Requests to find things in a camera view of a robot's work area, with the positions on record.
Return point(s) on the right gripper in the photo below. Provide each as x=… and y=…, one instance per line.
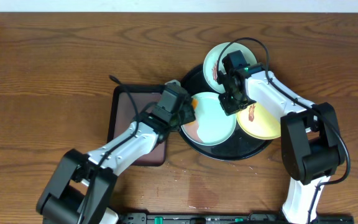
x=229, y=109

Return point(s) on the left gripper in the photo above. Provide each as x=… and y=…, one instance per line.
x=187, y=112

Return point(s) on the orange green sponge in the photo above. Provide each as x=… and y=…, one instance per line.
x=194, y=103

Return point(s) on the light blue plate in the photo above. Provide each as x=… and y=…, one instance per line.
x=212, y=125
x=211, y=62

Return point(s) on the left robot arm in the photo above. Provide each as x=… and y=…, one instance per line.
x=81, y=186

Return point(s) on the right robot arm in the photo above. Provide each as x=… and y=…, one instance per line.
x=312, y=147

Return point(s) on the black rectangular tray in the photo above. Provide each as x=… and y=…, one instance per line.
x=122, y=113

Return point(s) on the round black tray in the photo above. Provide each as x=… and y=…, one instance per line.
x=238, y=146

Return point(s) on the yellow plate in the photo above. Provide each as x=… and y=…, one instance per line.
x=257, y=122

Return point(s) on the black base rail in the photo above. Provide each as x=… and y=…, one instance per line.
x=170, y=218

